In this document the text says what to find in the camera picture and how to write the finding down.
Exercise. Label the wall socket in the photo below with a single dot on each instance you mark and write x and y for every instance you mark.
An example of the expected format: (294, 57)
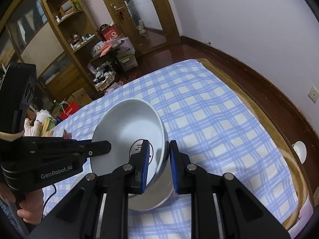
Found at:
(313, 94)

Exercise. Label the large white bowl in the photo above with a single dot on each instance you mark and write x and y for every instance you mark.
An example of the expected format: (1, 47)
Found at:
(125, 126)

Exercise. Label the red box on shelf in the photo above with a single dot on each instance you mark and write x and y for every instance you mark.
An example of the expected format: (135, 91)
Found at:
(109, 33)

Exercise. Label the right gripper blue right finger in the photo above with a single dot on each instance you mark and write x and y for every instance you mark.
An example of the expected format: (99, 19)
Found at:
(178, 163)

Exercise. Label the wooden cabinet shelf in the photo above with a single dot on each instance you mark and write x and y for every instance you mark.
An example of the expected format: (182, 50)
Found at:
(57, 36)

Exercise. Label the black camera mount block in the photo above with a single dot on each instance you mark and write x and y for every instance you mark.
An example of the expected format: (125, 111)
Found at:
(17, 91)

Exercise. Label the white round object at edge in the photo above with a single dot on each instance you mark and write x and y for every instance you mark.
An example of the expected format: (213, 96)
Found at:
(301, 151)

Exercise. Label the small white bowl with sticker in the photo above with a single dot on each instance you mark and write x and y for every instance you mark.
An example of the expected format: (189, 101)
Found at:
(159, 183)

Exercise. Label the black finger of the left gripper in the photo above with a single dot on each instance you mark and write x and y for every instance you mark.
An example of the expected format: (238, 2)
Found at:
(94, 149)

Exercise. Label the wicker basket with toys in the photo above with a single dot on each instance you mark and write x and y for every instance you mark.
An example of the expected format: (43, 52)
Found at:
(104, 76)

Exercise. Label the white plush toy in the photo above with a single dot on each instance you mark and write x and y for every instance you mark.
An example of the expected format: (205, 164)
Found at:
(39, 127)

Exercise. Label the wooden door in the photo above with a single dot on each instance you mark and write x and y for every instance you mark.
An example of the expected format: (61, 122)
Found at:
(149, 24)

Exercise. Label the person's left hand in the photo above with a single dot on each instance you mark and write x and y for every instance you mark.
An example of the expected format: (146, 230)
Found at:
(31, 208)

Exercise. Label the black side table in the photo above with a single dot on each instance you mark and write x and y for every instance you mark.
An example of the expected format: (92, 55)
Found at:
(121, 56)

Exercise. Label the blue plaid cloth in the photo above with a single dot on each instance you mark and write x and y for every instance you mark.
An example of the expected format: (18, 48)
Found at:
(211, 124)

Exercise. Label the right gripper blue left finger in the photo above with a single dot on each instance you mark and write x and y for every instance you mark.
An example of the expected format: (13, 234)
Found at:
(139, 162)

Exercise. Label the red paper shopping bag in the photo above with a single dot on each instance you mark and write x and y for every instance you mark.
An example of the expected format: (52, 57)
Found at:
(68, 109)

